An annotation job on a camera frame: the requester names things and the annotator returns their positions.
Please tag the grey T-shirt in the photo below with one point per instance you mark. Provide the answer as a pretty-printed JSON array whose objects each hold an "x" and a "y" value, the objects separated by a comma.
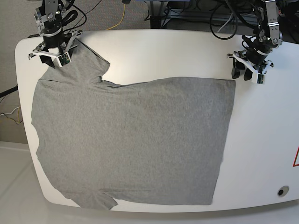
[{"x": 158, "y": 142}]

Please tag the aluminium frame rail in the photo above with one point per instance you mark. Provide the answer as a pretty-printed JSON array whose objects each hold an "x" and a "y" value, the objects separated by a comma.
[{"x": 225, "y": 11}]

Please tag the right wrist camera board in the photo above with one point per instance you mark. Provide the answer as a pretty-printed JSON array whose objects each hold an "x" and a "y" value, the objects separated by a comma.
[{"x": 64, "y": 59}]

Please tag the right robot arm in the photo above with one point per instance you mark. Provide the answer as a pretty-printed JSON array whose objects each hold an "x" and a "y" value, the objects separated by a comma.
[{"x": 53, "y": 15}]

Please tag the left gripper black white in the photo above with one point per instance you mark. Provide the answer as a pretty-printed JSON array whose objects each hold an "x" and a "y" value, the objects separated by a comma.
[{"x": 250, "y": 63}]

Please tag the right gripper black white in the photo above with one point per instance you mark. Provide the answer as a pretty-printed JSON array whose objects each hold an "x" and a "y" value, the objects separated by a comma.
[{"x": 53, "y": 46}]

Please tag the black table leg post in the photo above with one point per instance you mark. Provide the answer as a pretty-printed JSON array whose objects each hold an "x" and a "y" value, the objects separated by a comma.
[{"x": 155, "y": 21}]

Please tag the table cable grommet hole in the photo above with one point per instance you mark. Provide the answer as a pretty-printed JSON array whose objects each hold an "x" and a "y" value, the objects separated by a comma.
[{"x": 283, "y": 191}]

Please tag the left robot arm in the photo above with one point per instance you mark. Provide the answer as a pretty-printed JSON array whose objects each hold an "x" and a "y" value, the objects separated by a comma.
[{"x": 267, "y": 35}]

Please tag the red triangle sticker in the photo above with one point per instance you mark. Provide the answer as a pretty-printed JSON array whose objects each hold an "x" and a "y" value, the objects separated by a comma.
[{"x": 296, "y": 160}]

